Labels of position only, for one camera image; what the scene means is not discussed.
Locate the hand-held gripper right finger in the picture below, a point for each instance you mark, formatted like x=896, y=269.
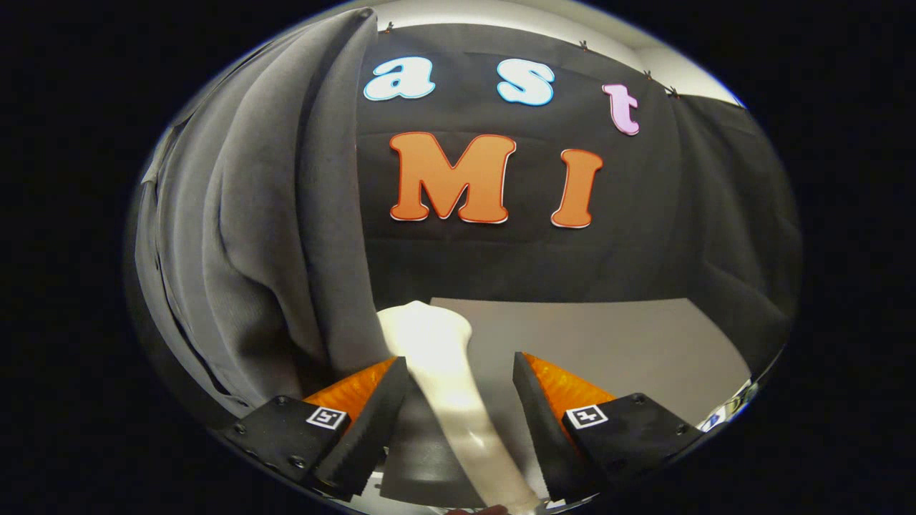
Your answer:
x=547, y=429

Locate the grey drawer cabinet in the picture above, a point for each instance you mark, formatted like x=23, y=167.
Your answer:
x=608, y=343

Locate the cream white garment steamer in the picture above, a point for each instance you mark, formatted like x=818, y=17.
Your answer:
x=444, y=357

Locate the colourful clutter items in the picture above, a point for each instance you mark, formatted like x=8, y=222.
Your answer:
x=730, y=409

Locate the dark grey button shirt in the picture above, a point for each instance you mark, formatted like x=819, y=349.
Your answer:
x=272, y=250

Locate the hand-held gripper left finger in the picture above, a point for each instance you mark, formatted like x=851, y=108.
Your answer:
x=368, y=429

